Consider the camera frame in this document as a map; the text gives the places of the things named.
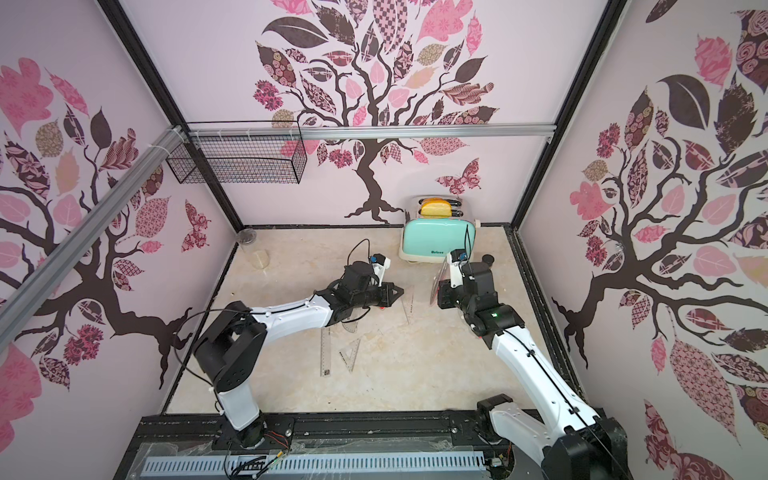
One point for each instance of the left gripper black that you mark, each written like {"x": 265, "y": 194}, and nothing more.
{"x": 388, "y": 300}

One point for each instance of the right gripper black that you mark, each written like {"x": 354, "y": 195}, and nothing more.
{"x": 450, "y": 294}

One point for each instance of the clear triangle set square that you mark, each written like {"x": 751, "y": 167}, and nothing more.
{"x": 349, "y": 354}

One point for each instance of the clear straight ruler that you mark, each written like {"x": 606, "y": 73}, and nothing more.
{"x": 407, "y": 303}
{"x": 326, "y": 352}

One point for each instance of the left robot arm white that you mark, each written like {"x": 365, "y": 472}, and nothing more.
{"x": 228, "y": 350}

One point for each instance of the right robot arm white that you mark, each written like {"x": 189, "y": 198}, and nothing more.
{"x": 568, "y": 438}

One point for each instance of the mint green toaster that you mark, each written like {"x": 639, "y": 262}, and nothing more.
{"x": 429, "y": 240}

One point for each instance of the yellow toast slice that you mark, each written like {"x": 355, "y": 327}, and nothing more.
{"x": 435, "y": 208}

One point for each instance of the clear glass jar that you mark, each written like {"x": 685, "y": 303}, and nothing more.
{"x": 252, "y": 249}

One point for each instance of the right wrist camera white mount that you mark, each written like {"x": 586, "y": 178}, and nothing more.
{"x": 455, "y": 260}

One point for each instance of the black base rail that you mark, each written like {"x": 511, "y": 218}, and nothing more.
{"x": 461, "y": 427}

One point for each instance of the white slotted cable duct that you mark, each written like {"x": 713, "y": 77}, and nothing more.
{"x": 232, "y": 466}

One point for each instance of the aluminium rail back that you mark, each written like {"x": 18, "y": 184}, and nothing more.
{"x": 381, "y": 132}

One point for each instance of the aluminium rail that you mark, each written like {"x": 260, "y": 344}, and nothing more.
{"x": 32, "y": 293}
{"x": 381, "y": 132}

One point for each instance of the black wire basket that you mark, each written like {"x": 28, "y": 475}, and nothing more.
{"x": 242, "y": 155}

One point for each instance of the aluminium rail left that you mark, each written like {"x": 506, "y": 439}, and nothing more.
{"x": 32, "y": 293}

